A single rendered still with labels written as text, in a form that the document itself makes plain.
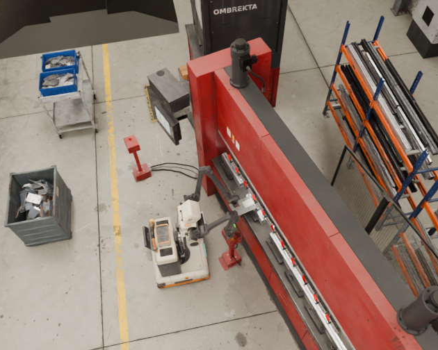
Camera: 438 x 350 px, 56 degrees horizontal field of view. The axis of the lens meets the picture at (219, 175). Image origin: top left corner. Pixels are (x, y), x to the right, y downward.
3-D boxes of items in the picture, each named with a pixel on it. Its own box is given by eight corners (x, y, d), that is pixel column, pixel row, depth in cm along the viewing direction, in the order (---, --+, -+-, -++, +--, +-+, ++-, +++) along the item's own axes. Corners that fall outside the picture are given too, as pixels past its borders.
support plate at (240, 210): (228, 205, 475) (228, 204, 474) (249, 196, 480) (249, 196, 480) (235, 217, 465) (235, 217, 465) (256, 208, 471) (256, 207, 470)
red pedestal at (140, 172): (131, 172, 624) (119, 137, 555) (147, 167, 630) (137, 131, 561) (135, 182, 614) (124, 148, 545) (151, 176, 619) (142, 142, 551)
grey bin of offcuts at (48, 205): (31, 200, 602) (9, 172, 542) (73, 192, 607) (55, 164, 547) (28, 250, 558) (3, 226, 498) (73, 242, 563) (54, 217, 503)
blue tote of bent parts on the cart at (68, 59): (46, 63, 643) (42, 53, 628) (78, 58, 648) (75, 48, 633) (45, 78, 624) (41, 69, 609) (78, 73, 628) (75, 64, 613)
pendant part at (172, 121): (157, 123, 514) (152, 102, 484) (165, 119, 518) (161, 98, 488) (175, 146, 493) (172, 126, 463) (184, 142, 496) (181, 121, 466)
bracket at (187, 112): (172, 117, 532) (171, 113, 526) (189, 110, 537) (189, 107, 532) (184, 139, 512) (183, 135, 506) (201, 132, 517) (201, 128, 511)
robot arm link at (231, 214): (230, 207, 412) (233, 217, 407) (238, 210, 423) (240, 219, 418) (197, 227, 431) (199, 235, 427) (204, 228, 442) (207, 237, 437)
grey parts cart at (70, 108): (59, 101, 713) (37, 57, 634) (97, 94, 718) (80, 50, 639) (58, 140, 663) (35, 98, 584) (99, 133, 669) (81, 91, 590)
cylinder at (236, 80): (226, 78, 403) (225, 38, 364) (249, 70, 409) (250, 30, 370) (241, 101, 386) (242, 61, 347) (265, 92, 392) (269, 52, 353)
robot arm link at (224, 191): (205, 167, 436) (204, 172, 427) (210, 164, 434) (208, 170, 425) (226, 195, 455) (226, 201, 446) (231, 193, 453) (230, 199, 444)
